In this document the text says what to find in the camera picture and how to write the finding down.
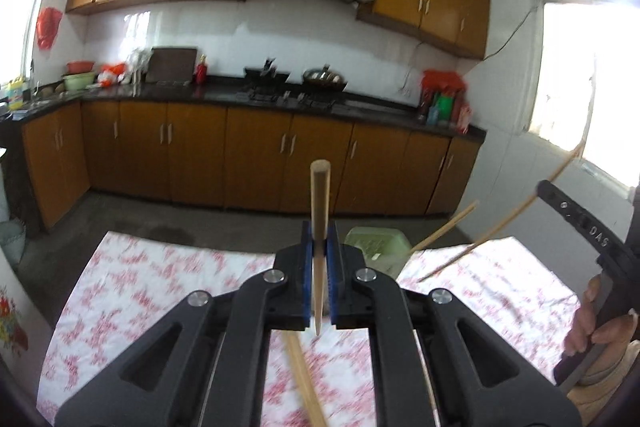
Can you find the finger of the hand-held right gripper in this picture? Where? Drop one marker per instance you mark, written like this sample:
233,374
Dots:
580,219

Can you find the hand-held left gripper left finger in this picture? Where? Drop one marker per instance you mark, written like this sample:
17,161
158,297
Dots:
307,287

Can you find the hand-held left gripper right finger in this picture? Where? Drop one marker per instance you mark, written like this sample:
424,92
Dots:
331,287

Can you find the pale green utensil holder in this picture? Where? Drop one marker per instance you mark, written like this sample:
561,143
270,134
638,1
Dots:
372,244

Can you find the long wooden chopstick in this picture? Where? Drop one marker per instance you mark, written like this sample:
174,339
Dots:
445,227
320,197
305,382
500,232

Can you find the person's right hand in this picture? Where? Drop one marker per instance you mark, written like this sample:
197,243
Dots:
582,317

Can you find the large kitchen window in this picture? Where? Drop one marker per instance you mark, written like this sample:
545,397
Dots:
590,82

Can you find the red floral tablecloth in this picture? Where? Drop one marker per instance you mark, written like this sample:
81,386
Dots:
140,287

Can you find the lower wooden kitchen cabinets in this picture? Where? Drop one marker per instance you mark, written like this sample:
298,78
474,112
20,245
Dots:
200,157

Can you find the black gas stove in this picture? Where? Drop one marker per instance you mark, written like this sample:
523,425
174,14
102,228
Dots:
270,97

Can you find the metal wok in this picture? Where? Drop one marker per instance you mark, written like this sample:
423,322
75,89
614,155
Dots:
325,78

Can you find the black kitchen countertop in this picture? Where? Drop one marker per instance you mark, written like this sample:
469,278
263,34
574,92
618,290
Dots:
210,93

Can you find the red bottle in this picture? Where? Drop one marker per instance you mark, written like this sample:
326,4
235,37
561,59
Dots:
201,72

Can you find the brown cutting board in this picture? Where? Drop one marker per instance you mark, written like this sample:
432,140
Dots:
172,64

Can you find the pale plastic bag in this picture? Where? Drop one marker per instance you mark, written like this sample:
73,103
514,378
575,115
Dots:
137,67

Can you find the orange and white bag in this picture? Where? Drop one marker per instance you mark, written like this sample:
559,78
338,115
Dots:
112,74

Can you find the floral printed board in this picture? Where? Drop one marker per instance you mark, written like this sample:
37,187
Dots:
12,322

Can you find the white bucket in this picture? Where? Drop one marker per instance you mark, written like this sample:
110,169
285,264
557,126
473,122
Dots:
12,242

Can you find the green plastic basin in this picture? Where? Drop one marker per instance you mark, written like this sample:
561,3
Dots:
78,82

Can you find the red plastic basin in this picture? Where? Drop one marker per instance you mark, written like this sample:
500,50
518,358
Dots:
80,67

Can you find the yellow detergent bottle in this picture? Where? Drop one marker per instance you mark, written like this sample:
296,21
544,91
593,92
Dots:
15,94

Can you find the red hanging plastic bag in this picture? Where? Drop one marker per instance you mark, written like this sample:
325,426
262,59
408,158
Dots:
49,27

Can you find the small kitchen window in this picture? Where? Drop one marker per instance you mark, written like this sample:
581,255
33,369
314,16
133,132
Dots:
25,7

